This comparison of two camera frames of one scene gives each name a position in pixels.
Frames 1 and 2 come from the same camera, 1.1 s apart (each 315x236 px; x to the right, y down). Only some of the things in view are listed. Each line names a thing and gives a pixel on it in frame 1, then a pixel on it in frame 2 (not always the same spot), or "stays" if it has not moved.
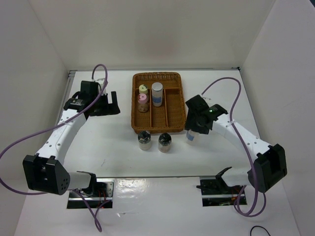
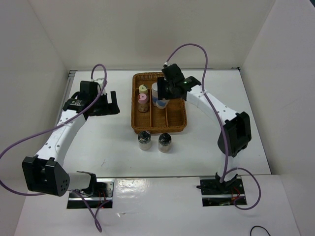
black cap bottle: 164,143 stays
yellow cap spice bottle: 143,89 stays
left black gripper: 110,108 stays
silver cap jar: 190,136 to 162,103
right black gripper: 189,124 to 161,85
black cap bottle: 144,138 stays
